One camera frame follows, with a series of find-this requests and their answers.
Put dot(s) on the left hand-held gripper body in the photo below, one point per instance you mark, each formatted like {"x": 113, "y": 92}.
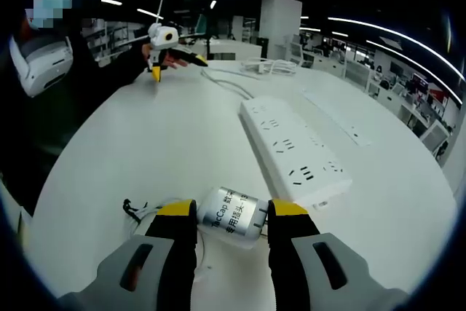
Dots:
{"x": 162, "y": 38}

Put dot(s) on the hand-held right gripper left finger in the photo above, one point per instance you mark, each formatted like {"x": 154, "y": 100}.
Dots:
{"x": 171, "y": 252}

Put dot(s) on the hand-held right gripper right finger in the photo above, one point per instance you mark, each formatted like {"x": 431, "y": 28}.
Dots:
{"x": 291, "y": 263}

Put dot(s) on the white charger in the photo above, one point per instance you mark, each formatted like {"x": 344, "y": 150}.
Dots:
{"x": 229, "y": 216}

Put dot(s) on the white power strip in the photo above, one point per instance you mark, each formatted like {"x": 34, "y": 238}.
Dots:
{"x": 291, "y": 150}

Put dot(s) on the white flush desk socket panel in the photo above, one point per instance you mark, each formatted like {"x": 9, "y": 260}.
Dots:
{"x": 338, "y": 118}

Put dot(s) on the person's left hand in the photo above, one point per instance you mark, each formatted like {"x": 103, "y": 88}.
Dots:
{"x": 176, "y": 62}

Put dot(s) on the white chest device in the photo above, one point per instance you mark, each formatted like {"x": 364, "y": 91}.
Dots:
{"x": 43, "y": 67}

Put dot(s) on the person in black sleeve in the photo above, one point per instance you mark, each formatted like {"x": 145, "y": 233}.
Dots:
{"x": 43, "y": 132}

